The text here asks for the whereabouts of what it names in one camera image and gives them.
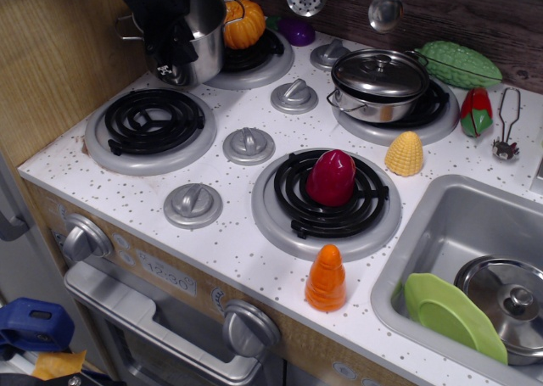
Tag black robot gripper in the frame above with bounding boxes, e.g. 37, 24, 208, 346
123, 0, 199, 85

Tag tall steel pot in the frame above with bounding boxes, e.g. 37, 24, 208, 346
125, 0, 227, 87

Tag front left stove burner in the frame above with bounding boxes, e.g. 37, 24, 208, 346
85, 88, 217, 176

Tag stove burner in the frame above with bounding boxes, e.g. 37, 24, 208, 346
251, 149, 401, 261
205, 29, 294, 91
85, 88, 217, 176
332, 77, 460, 146

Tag back left stove burner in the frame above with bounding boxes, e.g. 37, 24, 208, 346
205, 29, 294, 91

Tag front right stove burner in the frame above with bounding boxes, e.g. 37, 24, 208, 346
251, 149, 401, 261

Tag back right stove burner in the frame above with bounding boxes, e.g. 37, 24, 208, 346
332, 77, 460, 146

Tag steel pot in sink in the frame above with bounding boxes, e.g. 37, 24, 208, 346
454, 256, 542, 366

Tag orange toy pumpkin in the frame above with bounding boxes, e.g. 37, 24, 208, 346
224, 0, 266, 50

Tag grey stovetop knob middle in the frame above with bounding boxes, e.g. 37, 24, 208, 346
222, 127, 276, 166

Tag grey stovetop knob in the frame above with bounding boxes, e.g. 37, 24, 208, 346
222, 127, 276, 166
163, 183, 223, 229
270, 79, 318, 115
310, 38, 350, 71

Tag purple toy eggplant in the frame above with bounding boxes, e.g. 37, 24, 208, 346
266, 16, 316, 47

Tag grey stovetop knob upper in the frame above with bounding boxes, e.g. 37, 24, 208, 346
270, 79, 318, 115

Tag grey stovetop knob back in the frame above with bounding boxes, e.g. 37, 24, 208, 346
310, 38, 350, 71

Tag grey stovetop knob front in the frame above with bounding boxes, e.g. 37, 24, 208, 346
163, 183, 223, 229

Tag steel pan with lid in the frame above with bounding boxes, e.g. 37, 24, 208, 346
327, 48, 429, 124

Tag dark red toy pepper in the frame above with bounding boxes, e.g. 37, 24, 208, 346
305, 149, 356, 207

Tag left oven dial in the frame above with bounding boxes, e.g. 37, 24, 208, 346
63, 213, 114, 262

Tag oven dial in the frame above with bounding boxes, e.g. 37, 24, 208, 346
222, 299, 281, 358
63, 213, 114, 262

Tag hanging steel ladle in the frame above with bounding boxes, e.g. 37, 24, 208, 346
368, 0, 404, 34

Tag yellow toy corn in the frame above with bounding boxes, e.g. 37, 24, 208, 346
384, 131, 423, 176

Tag green toy bitter gourd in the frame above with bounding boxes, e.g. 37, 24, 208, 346
415, 41, 502, 89

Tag orange toy carrot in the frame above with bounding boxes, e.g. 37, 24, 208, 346
305, 244, 346, 312

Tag right oven dial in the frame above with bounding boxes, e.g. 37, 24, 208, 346
222, 299, 281, 358

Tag red green toy pepper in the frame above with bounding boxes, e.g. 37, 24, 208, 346
460, 87, 493, 137

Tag blue clamp tool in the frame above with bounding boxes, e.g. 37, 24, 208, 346
1, 298, 75, 361

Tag grey sink basin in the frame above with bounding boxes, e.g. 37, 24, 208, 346
371, 176, 542, 385

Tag small metal tongs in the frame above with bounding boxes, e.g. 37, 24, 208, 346
492, 87, 521, 160

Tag green plastic plate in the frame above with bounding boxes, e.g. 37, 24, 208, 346
404, 273, 508, 365

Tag grey fridge handle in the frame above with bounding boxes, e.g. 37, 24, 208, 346
0, 177, 30, 242

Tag grey oven door handle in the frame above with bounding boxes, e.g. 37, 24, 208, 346
64, 262, 267, 385

